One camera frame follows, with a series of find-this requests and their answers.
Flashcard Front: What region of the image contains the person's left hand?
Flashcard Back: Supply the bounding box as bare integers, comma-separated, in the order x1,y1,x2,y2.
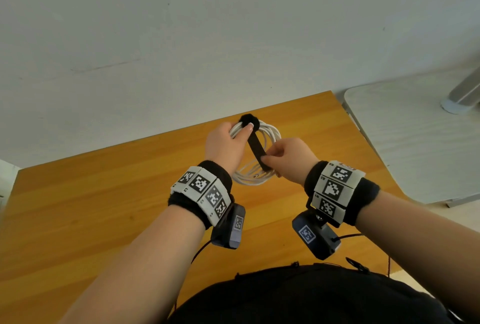
204,121,255,178

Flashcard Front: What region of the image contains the person's right hand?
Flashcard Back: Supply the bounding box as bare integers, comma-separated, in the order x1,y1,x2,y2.
259,137,320,188

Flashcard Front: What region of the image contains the black strap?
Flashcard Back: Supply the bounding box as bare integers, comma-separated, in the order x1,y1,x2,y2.
238,113,275,174

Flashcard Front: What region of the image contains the white cable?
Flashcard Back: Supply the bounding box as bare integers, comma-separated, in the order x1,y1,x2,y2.
228,119,282,186

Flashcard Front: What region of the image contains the person's left forearm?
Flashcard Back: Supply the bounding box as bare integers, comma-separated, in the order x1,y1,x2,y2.
58,204,206,324

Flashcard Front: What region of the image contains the person's right forearm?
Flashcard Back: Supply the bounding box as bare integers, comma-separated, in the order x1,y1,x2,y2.
354,190,480,323

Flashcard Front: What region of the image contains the person's black shirt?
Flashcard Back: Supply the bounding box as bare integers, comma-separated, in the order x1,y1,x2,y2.
166,261,455,324

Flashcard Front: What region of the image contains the black left wristband with markers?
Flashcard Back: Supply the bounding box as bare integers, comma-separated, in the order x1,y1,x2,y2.
167,159,235,231

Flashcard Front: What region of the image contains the black wristband with markers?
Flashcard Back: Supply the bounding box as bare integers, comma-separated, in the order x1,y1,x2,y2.
167,159,235,231
303,159,382,229

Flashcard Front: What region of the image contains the black right wristband with markers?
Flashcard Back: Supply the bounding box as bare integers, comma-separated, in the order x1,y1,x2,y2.
303,159,382,229

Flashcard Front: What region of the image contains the white side table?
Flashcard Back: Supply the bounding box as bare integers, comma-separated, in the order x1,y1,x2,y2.
341,66,480,208

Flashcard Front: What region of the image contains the white drawer cabinet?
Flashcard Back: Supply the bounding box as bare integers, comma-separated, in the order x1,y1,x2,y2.
0,158,22,208

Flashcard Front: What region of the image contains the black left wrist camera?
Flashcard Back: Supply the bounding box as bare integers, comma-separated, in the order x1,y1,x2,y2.
209,202,247,250

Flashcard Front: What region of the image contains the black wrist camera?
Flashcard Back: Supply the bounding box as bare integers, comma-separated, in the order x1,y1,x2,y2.
209,202,247,250
291,208,342,262

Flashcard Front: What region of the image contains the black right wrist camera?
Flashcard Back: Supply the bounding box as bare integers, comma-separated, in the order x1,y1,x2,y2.
291,208,342,262

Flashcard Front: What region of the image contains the black right camera cable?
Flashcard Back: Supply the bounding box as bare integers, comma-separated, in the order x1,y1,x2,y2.
337,232,393,278

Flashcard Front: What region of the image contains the black camera cable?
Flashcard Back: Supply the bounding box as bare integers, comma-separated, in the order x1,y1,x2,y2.
337,232,393,278
170,240,213,315

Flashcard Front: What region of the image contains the black left camera cable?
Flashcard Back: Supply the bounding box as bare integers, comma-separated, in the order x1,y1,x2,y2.
170,240,213,315

